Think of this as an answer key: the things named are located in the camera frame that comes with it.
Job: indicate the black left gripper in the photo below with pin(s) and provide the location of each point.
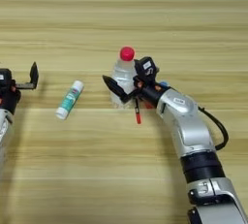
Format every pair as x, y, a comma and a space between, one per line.
9, 100

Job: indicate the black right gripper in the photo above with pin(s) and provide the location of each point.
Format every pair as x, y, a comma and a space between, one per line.
150, 92

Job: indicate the clear water bottle red cap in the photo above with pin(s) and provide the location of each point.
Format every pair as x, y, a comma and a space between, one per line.
124, 72

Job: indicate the red cube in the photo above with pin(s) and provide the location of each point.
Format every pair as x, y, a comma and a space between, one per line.
148, 105

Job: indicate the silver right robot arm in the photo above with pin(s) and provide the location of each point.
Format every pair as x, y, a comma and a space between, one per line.
190, 127

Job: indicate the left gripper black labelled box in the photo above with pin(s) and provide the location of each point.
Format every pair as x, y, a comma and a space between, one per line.
5, 77

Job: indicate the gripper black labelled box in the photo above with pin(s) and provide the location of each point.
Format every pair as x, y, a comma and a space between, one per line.
5, 77
147, 68

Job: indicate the red and black marker pen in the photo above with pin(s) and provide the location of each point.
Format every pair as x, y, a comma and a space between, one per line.
138, 113

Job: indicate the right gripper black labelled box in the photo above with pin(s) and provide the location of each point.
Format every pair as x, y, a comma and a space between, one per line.
147, 68

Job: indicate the green and white glue stick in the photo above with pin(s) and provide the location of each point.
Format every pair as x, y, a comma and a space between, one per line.
69, 100

